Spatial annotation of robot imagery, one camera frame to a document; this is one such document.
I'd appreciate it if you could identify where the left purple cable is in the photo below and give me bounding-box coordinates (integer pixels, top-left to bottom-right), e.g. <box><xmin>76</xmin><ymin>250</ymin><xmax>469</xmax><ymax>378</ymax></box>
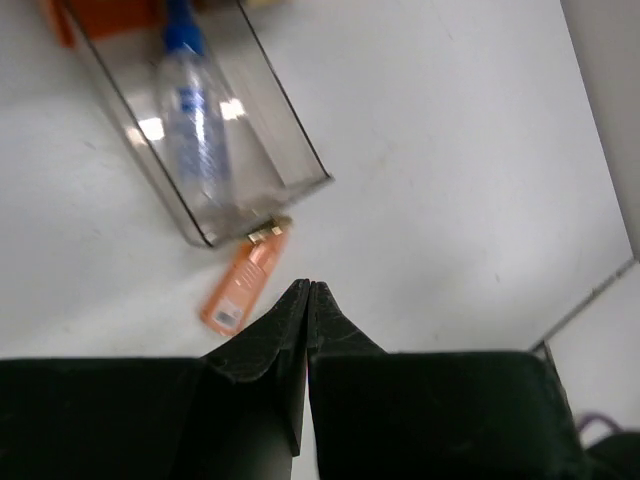
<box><xmin>574</xmin><ymin>410</ymin><xmax>626</xmax><ymax>446</ymax></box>

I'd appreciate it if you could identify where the blue cap spray bottle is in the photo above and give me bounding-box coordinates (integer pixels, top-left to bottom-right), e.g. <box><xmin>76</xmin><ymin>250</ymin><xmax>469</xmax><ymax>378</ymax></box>
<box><xmin>158</xmin><ymin>1</ymin><xmax>236</xmax><ymax>223</ymax></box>

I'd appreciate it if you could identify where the orange translucent capsule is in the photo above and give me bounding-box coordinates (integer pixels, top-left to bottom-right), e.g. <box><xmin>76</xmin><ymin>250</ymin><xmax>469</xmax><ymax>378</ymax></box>
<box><xmin>199</xmin><ymin>226</ymin><xmax>289</xmax><ymax>336</ymax></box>

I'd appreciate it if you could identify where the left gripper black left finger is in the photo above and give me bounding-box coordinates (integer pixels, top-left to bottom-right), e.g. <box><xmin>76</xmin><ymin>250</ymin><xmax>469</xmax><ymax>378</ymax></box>
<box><xmin>1</xmin><ymin>280</ymin><xmax>310</xmax><ymax>479</ymax></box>

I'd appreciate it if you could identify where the teal orange drawer box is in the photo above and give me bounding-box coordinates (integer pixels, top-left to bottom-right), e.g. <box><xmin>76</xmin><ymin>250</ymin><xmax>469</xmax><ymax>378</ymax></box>
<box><xmin>40</xmin><ymin>1</ymin><xmax>331</xmax><ymax>249</ymax></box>

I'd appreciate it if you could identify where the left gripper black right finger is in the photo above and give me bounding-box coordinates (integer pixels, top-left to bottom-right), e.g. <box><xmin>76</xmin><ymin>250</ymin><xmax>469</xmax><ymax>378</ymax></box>
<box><xmin>307</xmin><ymin>282</ymin><xmax>590</xmax><ymax>479</ymax></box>

